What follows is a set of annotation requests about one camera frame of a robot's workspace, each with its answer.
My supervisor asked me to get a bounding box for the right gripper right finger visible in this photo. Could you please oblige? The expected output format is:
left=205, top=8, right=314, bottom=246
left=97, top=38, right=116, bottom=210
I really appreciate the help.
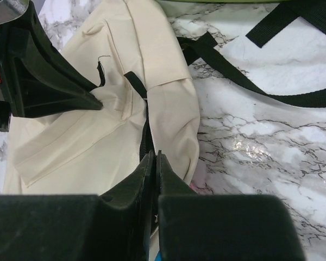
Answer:
left=156, top=154, right=305, bottom=260

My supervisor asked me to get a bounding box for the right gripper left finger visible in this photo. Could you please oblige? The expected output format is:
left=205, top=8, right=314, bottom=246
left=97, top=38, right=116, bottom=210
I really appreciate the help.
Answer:
left=0, top=153, right=155, bottom=260

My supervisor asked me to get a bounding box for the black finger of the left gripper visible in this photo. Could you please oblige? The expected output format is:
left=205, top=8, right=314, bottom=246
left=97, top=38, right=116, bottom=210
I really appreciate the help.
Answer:
left=0, top=1, right=103, bottom=117

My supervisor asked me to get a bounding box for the pink pencil case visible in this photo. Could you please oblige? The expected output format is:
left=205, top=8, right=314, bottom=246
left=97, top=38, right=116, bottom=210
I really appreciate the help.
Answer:
left=189, top=182, right=210, bottom=195

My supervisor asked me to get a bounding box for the beige canvas backpack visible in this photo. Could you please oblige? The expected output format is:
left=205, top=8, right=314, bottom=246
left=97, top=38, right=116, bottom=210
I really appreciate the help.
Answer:
left=2, top=0, right=326, bottom=196

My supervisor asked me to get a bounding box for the green vegetable tray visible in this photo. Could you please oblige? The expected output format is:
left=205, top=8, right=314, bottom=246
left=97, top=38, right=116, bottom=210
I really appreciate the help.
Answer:
left=165, top=0, right=281, bottom=4

